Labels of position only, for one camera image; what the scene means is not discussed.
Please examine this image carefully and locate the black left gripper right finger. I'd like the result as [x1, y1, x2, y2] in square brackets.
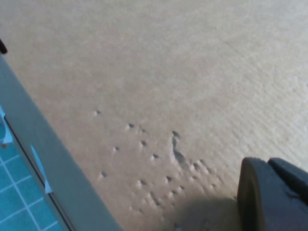
[268, 157, 308, 207]

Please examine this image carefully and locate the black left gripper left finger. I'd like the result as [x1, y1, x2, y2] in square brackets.
[236, 157, 308, 231]

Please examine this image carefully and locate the green white-checked tablecloth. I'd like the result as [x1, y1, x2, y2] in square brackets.
[0, 105, 64, 231]

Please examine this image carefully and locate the brown cardboard shoe box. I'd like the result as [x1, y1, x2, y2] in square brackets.
[0, 0, 308, 231]

